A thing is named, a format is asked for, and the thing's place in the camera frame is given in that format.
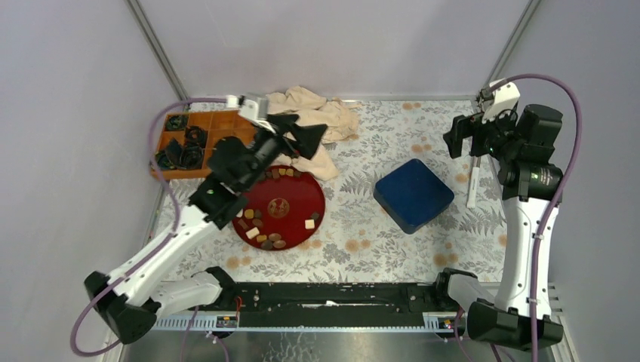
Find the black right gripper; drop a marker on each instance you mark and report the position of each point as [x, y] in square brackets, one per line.
[470, 126]

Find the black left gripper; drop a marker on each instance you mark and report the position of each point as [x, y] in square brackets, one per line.
[307, 138]

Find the navy box lid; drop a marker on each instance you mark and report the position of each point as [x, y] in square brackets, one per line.
[412, 195]

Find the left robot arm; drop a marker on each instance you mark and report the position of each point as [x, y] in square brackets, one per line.
[132, 297]

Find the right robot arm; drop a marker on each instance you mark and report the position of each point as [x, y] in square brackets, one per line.
[518, 316]

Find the beige crumpled cloth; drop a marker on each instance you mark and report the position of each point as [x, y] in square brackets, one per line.
[340, 118]

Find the red round tray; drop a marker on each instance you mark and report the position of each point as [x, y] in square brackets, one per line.
[274, 218]

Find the dark rolled tie patterned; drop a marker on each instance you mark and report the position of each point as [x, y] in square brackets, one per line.
[191, 158]

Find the wooden compartment tray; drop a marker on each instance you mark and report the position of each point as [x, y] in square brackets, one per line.
[204, 129]

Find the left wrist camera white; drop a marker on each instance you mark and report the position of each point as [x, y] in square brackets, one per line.
[253, 108]

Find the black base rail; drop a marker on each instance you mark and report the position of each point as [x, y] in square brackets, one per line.
[318, 307]

